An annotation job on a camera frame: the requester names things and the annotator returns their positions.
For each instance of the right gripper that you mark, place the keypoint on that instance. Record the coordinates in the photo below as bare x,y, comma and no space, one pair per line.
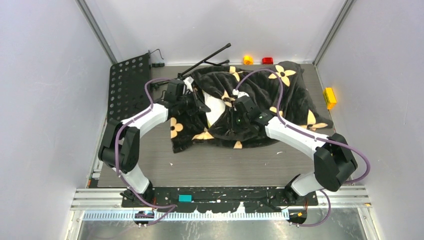
235,112

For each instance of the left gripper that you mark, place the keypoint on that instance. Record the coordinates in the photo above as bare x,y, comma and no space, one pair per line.
197,103

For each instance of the white pillow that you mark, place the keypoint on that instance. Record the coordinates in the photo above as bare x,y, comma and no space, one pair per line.
217,107

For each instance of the black floral pillowcase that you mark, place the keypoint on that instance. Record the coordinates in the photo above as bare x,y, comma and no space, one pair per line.
230,106

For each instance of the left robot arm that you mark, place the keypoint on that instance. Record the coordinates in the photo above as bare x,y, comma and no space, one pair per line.
120,145

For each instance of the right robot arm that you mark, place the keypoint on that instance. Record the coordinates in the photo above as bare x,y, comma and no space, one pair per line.
333,161

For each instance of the black folding tripod stand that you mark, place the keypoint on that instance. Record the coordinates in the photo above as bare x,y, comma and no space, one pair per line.
204,61

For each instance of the yellow round toy piece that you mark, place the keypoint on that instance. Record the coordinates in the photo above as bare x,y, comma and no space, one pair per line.
248,60

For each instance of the red toy block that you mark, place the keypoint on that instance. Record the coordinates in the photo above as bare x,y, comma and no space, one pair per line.
267,61

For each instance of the black perforated music stand tray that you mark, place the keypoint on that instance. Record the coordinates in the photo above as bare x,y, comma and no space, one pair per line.
126,93

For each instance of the yellow toy block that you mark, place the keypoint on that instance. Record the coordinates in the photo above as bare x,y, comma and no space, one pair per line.
330,98

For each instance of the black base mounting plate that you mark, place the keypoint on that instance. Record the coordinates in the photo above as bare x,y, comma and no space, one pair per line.
216,200

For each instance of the teal block on base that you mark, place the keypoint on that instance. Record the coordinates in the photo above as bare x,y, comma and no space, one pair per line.
185,198

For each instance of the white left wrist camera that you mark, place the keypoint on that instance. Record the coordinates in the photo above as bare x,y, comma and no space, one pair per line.
188,81

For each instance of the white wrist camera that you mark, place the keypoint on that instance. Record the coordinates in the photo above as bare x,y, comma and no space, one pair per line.
237,94
188,81

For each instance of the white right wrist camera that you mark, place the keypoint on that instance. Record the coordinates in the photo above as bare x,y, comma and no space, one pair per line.
237,94

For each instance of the aluminium rail frame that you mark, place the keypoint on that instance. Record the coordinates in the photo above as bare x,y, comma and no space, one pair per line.
105,204

